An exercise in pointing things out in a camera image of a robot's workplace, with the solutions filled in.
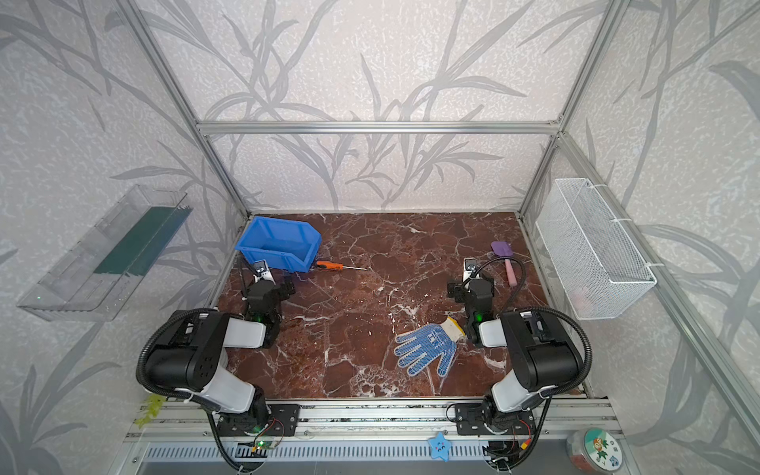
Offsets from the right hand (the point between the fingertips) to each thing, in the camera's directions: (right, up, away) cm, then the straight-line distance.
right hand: (470, 265), depth 95 cm
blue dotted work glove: (-16, -23, -8) cm, 29 cm away
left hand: (-63, 0, -2) cm, 63 cm away
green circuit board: (-56, -41, -24) cm, 73 cm away
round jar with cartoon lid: (+19, -37, -32) cm, 52 cm away
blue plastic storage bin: (-62, +6, +13) cm, 64 cm away
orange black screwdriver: (-50, 0, +8) cm, 51 cm away
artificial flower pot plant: (-80, -30, -26) cm, 89 cm away
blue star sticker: (-13, -41, -25) cm, 50 cm away
